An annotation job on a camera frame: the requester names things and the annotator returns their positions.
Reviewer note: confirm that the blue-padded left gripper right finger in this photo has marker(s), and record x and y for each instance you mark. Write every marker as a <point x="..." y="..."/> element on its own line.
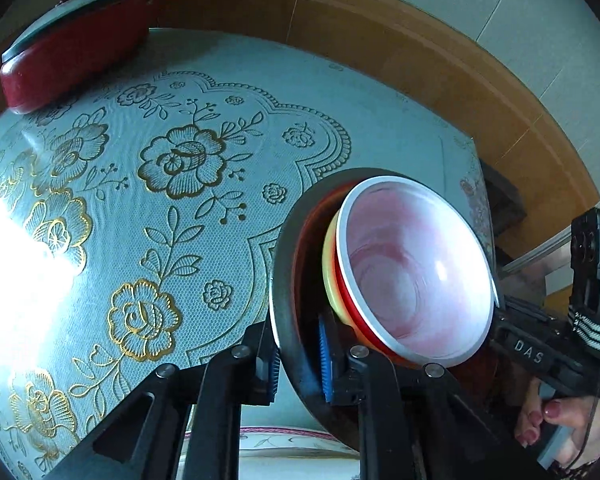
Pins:
<point x="414" y="423"/>

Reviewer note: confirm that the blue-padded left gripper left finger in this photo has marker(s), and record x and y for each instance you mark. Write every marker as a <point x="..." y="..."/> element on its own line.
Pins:
<point x="181" y="422"/>

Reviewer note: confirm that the white floral ceramic plate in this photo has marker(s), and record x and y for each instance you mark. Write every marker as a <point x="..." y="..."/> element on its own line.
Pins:
<point x="270" y="453"/>

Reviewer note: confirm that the yellow ceramic bowl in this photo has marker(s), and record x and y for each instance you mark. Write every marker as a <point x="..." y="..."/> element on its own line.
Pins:
<point x="330" y="268"/>

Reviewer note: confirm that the red plastic bowl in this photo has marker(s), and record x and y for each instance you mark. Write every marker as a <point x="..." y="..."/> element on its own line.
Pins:
<point x="412" y="273"/>

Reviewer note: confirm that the stainless steel bowl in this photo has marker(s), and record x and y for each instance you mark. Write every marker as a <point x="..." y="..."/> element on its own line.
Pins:
<point x="297" y="296"/>

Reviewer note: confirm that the person's right hand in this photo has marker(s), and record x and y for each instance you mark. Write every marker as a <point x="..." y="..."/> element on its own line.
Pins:
<point x="578" y="455"/>

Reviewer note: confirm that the floral embossed table cover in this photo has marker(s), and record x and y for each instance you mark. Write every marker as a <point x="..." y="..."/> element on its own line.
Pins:
<point x="139" y="217"/>

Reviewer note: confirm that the red pot with lid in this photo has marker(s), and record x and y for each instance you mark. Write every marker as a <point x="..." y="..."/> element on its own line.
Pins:
<point x="70" y="43"/>

